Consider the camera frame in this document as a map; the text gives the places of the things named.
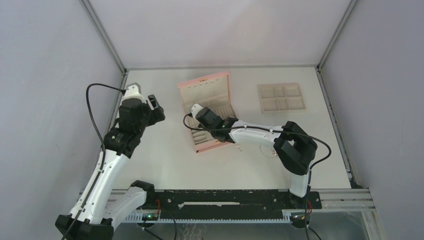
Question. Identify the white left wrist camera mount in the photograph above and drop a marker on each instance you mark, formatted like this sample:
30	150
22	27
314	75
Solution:
133	91

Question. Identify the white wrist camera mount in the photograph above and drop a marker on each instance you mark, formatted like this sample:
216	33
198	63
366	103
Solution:
195	109
133	91

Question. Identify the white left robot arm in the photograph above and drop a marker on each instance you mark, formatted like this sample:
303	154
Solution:
92	218

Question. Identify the white slotted cable duct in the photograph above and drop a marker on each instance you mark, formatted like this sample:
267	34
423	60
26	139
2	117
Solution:
147	217

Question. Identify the beige divided tray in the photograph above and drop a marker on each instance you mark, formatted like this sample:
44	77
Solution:
281	98

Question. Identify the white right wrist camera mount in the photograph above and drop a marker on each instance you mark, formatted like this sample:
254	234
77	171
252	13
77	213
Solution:
195	109

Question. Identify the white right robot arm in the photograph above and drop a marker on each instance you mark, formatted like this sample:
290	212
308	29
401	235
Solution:
295	149

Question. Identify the pink jewelry box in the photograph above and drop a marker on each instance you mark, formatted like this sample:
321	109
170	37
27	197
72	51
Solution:
212	91

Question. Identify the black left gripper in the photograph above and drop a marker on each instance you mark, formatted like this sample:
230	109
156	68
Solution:
156	114

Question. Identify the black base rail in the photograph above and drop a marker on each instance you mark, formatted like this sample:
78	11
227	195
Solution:
274	198

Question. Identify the small silver earring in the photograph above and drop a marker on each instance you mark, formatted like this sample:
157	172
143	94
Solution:
238	147

